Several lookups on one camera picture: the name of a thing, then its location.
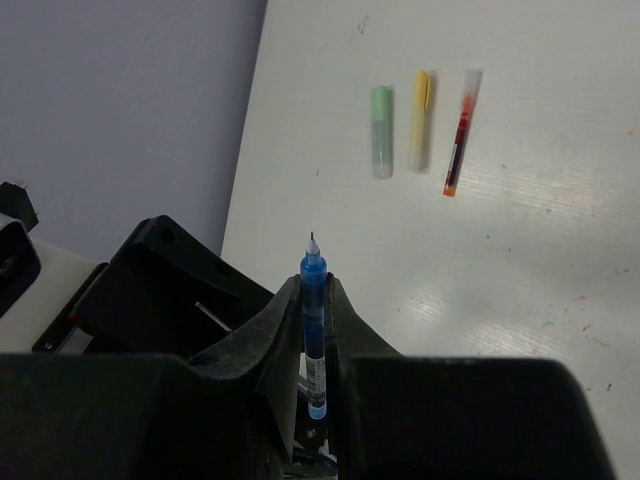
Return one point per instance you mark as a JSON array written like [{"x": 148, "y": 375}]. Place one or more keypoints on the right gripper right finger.
[{"x": 392, "y": 416}]

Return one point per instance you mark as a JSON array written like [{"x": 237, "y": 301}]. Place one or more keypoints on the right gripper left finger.
[{"x": 227, "y": 413}]

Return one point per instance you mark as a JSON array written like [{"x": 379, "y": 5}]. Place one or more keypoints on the blue thin pen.
[{"x": 313, "y": 276}]

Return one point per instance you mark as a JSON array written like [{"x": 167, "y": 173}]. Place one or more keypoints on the yellow highlighter pen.
[{"x": 419, "y": 139}]

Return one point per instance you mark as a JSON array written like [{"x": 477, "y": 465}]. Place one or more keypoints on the green highlighter pen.
[{"x": 382, "y": 161}]

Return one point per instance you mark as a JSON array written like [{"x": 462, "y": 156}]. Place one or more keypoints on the green pen cap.
[{"x": 381, "y": 104}]

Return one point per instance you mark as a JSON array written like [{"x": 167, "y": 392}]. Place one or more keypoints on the red thin pen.
[{"x": 467, "y": 108}]

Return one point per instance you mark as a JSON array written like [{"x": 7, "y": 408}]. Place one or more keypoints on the yellow pen cap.
[{"x": 422, "y": 89}]

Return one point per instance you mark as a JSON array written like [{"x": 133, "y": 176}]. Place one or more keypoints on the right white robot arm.
[{"x": 165, "y": 293}]

